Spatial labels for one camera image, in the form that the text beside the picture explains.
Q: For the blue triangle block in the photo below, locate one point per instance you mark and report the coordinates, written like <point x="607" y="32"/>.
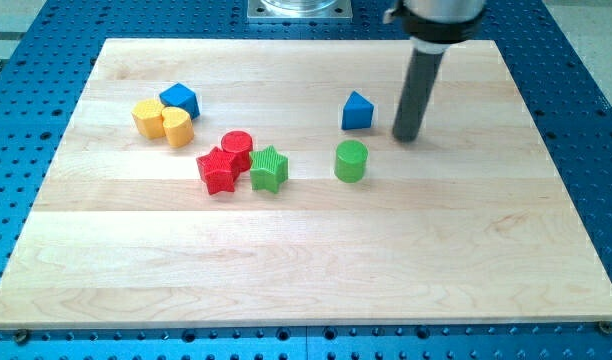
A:
<point x="357" y="112"/>

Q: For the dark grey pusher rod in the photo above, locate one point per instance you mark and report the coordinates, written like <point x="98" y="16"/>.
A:
<point x="416" y="91"/>

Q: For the yellow heart block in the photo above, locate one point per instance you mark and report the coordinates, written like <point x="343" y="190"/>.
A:
<point x="177" y="126"/>

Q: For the red cylinder block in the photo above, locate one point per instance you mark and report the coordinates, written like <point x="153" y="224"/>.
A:
<point x="240" y="144"/>

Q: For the yellow hexagon block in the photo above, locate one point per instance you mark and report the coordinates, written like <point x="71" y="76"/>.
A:
<point x="147" y="116"/>

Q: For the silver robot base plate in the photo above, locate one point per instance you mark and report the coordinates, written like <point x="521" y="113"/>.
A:
<point x="269" y="10"/>

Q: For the left board clamp screw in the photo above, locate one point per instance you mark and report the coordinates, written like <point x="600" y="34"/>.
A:
<point x="21" y="336"/>

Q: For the red star block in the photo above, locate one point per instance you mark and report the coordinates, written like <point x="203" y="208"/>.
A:
<point x="218" y="170"/>

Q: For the light wooden board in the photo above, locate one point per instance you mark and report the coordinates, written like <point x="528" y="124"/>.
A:
<point x="471" y="223"/>

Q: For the green cylinder block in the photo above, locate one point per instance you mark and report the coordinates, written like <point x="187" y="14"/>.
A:
<point x="350" y="161"/>

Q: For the green star block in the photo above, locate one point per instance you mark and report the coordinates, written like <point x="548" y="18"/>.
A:
<point x="269" y="169"/>

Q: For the blue cube block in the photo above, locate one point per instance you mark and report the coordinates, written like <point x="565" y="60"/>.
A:
<point x="178" y="95"/>

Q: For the blue perforated table plate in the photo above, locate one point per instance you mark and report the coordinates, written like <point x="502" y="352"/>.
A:
<point x="46" y="74"/>

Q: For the board clamp screw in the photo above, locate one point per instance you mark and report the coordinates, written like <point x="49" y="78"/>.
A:
<point x="604" y="327"/>
<point x="21" y="336"/>

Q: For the right board clamp screw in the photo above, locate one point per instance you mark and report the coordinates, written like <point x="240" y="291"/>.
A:
<point x="604" y="327"/>

